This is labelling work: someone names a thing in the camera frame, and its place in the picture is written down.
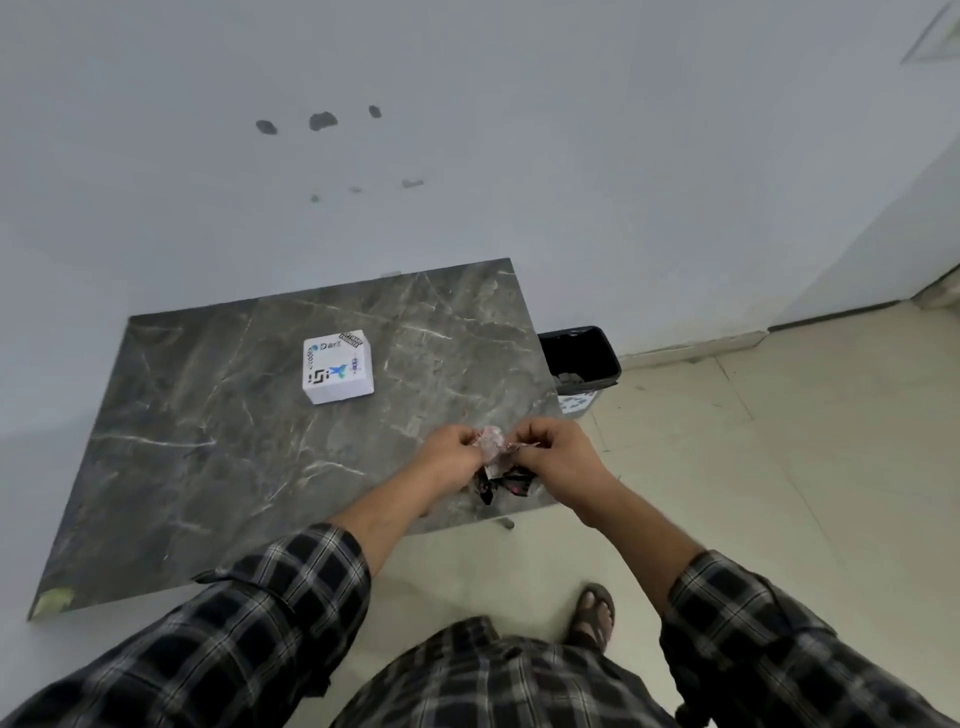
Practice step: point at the person's left fingers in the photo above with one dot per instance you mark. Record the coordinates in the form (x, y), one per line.
(463, 442)

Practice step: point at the person's right forearm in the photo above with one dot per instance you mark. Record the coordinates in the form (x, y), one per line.
(645, 547)

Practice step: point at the person's right hand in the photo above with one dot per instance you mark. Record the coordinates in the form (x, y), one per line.
(566, 461)

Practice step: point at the person's left forearm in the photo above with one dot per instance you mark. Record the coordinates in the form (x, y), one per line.
(382, 521)

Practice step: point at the person's left hand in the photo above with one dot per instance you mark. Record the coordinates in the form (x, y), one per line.
(444, 461)

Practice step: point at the brown sandal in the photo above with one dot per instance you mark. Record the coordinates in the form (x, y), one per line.
(592, 619)

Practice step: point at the black wrapper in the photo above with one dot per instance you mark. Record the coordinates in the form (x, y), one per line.
(510, 484)

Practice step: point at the pink white wrapper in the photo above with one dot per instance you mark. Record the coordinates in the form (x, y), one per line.
(491, 446)

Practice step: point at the black white plaid shirt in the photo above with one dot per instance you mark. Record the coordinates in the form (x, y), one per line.
(487, 690)

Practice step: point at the white printed cube box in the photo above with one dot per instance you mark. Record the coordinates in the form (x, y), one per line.
(337, 367)

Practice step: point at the white patterned trash bin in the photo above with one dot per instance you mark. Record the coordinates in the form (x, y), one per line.
(579, 403)

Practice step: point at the black bin liner bag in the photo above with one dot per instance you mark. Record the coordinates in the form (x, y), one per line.
(581, 352)

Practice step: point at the person's right fingers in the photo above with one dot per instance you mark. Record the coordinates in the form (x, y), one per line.
(534, 436)

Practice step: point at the yellowish tape piece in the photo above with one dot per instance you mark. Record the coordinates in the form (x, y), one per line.
(54, 601)

